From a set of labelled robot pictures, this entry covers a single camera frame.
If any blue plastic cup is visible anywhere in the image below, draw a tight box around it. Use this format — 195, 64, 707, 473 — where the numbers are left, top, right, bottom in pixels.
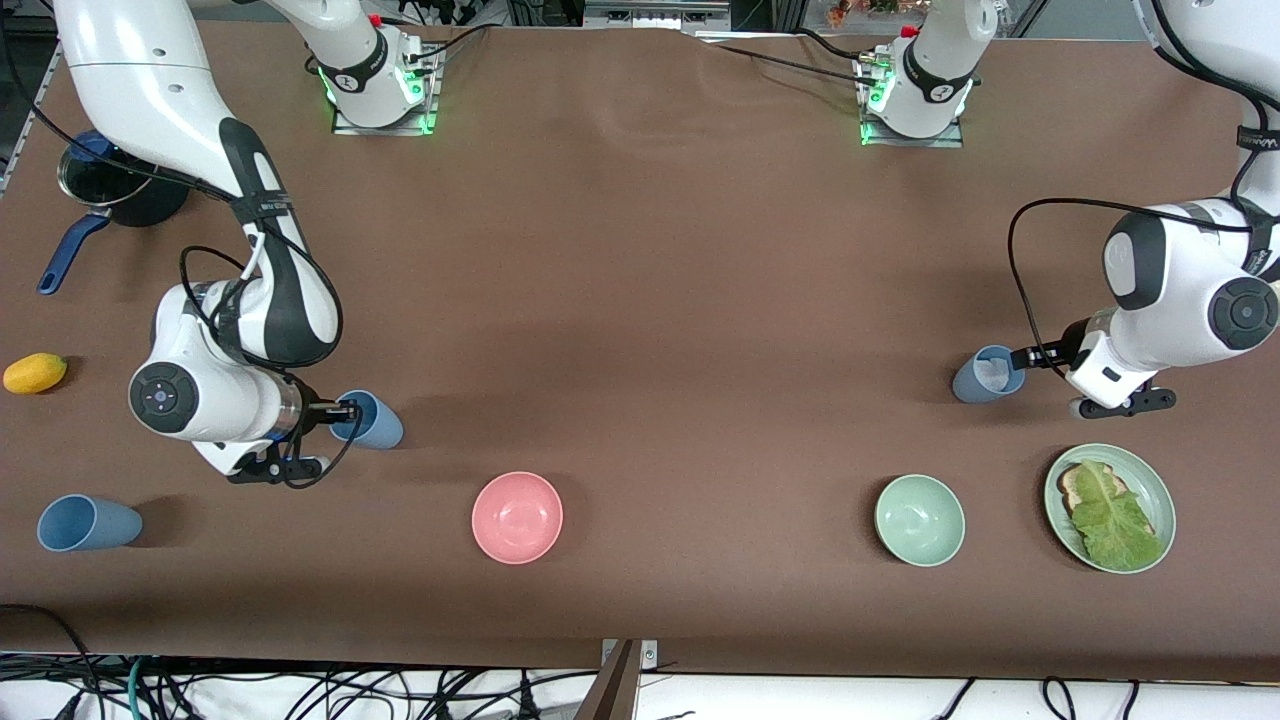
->
952, 345, 1027, 404
330, 390, 404, 450
38, 494, 143, 553

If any toasted bread slice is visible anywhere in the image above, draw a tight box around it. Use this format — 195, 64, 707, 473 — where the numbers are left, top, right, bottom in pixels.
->
1058, 462, 1161, 541

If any pale green plate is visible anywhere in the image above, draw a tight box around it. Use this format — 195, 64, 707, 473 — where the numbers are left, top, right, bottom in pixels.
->
1044, 443, 1177, 575

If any green lettuce leaf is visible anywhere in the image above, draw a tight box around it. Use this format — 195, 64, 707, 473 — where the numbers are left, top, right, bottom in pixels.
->
1072, 460, 1166, 571

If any pale green bowl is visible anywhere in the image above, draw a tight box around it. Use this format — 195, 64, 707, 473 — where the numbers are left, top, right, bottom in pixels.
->
875, 474, 967, 568

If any pink bowl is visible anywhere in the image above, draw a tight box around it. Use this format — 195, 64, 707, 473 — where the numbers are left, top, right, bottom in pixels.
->
472, 471, 564, 565

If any yellow lemon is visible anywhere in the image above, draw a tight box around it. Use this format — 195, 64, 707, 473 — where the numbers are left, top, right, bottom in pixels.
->
3, 353, 68, 395

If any glass lid blue knob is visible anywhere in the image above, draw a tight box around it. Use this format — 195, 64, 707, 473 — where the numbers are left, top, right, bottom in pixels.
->
58, 130, 136, 207

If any dark table leg beam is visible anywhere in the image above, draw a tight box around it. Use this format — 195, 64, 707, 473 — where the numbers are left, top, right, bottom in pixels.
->
575, 640, 641, 720

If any grey metal box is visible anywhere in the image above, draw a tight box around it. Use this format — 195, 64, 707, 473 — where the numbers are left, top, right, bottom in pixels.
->
583, 0, 731, 31

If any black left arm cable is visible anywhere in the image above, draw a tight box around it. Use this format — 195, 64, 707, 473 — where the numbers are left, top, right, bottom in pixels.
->
1006, 198, 1256, 376

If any black saucepan blue handle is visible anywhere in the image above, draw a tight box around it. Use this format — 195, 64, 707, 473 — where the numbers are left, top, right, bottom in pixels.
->
38, 130, 191, 296

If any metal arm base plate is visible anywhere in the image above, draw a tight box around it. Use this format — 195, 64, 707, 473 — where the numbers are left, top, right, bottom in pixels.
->
856, 58, 966, 149
330, 45, 442, 137

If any black base cable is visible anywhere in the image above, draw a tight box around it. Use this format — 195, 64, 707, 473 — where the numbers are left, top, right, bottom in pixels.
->
698, 33, 881, 87

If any aluminium frame rail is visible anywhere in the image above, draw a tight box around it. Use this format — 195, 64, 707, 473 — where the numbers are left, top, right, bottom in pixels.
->
0, 40, 66, 191

